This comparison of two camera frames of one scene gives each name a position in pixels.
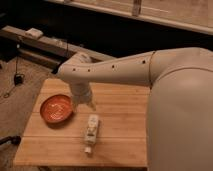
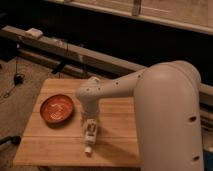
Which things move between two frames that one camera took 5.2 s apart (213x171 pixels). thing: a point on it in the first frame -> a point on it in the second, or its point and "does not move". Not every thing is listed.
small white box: (34, 32) does not move
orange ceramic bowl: (56, 109) does not move
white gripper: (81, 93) -> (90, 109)
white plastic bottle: (91, 132) does not move
